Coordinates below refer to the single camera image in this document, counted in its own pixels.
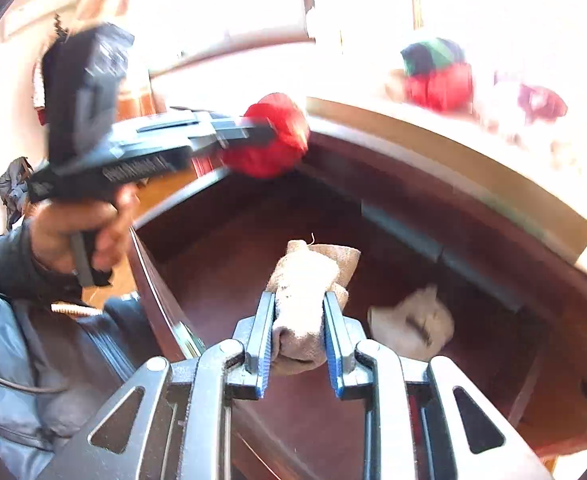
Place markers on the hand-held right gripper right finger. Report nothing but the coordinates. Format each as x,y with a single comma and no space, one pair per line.
334,355

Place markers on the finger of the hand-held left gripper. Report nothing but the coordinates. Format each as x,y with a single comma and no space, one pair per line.
233,122
243,139

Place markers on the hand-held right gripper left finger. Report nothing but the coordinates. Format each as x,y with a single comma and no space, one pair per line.
262,350

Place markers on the red underwear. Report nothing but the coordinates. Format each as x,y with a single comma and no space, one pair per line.
278,135
438,87

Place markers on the beige knitted sock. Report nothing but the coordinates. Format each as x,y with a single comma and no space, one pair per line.
303,280

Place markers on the dark wooden drawer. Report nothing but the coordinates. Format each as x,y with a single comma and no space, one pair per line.
213,270
398,180

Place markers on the green navy underwear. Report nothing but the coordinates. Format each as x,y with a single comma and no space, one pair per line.
433,55

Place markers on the pinkish white underwear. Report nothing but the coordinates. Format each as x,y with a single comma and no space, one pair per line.
498,105

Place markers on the person's left forearm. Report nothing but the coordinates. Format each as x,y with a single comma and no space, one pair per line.
3,265

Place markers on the person's left hand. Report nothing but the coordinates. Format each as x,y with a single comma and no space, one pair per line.
53,230

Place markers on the white sock with dark marks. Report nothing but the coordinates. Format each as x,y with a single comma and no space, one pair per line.
413,322

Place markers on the grey hanging cloth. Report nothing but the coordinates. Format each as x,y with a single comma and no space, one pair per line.
15,185

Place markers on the person's dark trouser leg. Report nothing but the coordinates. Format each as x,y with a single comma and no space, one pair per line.
123,335

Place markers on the wicker basket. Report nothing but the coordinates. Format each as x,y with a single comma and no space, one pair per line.
75,310

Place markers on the person's grey jacket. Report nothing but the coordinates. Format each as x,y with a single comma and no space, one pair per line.
8,410

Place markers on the dark red cloth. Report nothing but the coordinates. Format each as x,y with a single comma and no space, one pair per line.
543,102

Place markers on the grey drawer rail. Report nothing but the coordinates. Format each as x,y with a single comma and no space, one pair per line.
423,240

